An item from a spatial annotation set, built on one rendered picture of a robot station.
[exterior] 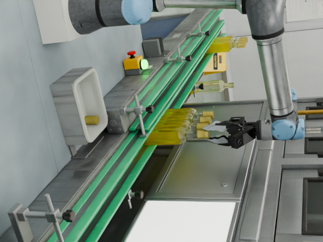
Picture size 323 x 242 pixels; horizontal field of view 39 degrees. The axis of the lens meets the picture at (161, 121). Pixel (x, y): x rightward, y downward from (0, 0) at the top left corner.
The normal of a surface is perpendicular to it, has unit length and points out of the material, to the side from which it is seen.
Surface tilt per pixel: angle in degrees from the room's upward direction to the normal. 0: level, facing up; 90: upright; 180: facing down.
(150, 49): 90
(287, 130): 91
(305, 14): 90
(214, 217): 90
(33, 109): 0
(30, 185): 0
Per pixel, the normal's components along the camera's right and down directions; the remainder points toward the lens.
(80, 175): -0.17, -0.91
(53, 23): -0.29, 0.34
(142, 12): 0.90, 0.05
